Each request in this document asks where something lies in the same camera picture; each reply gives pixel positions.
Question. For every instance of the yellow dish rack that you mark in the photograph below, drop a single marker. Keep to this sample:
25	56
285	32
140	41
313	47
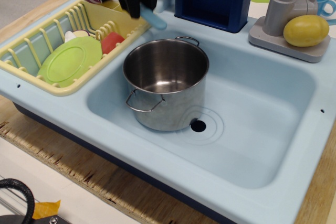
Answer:
24	55

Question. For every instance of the stainless steel pot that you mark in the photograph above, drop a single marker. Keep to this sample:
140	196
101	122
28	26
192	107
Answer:
166	79

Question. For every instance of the light blue utensil holder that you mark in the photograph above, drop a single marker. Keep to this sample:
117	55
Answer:
163	5

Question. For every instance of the grey toy faucet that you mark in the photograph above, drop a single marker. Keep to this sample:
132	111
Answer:
267	32

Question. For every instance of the yellow tape piece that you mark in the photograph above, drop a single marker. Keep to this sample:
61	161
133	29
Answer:
46	209

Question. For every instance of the white toy food piece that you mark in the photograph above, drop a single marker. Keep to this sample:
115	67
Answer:
69	35

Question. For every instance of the light blue toy sink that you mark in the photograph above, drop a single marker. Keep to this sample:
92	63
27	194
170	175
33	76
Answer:
268	118

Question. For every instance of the yellow toy lemon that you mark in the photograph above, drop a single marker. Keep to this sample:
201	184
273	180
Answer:
306	31

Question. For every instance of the green plastic plate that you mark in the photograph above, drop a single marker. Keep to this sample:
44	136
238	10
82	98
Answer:
70	61

